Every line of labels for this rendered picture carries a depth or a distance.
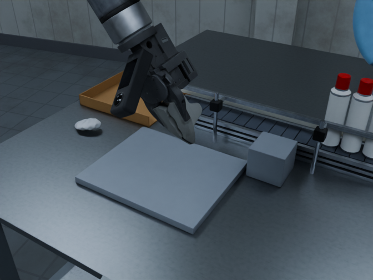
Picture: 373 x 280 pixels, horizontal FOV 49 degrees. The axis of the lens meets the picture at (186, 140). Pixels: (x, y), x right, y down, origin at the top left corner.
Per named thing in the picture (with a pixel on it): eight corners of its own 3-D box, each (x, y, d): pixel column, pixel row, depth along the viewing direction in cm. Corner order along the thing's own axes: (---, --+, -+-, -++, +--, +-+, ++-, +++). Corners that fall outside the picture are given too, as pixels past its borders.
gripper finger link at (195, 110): (218, 126, 74) (193, 83, 72) (200, 145, 71) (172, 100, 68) (206, 129, 77) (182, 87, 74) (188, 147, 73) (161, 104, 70)
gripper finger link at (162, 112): (206, 129, 77) (182, 87, 74) (188, 147, 73) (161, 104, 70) (195, 131, 79) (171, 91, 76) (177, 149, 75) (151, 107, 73)
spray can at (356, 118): (361, 147, 112) (380, 78, 101) (357, 156, 108) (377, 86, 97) (342, 141, 114) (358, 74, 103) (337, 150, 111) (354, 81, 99)
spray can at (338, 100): (341, 141, 115) (357, 74, 103) (336, 150, 111) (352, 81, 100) (322, 136, 117) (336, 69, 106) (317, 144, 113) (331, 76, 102)
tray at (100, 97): (190, 96, 149) (190, 86, 147) (149, 127, 131) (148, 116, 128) (126, 78, 162) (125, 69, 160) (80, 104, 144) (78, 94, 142)
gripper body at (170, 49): (201, 78, 72) (167, 16, 69) (172, 102, 67) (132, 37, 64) (175, 88, 78) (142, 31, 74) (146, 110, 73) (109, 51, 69)
